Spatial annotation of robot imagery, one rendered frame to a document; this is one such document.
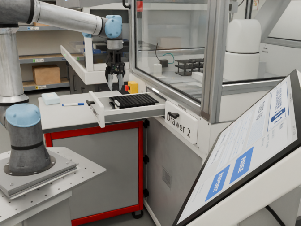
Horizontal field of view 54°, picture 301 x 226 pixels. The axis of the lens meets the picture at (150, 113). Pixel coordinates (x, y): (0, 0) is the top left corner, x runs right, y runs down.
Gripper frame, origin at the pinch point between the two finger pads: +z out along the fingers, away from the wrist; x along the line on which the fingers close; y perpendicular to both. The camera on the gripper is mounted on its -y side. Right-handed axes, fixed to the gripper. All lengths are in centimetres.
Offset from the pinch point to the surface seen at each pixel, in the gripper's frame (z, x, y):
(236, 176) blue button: -12, -8, 108
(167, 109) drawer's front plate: 7.9, 21.2, 18.4
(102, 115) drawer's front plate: 9.3, -10.1, 12.7
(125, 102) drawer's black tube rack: 7.3, 4.4, 3.1
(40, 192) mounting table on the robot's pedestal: 21, -40, 48
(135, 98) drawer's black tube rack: 7.4, 11.8, -3.0
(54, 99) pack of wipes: 18, -27, -53
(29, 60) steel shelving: 40, -42, -367
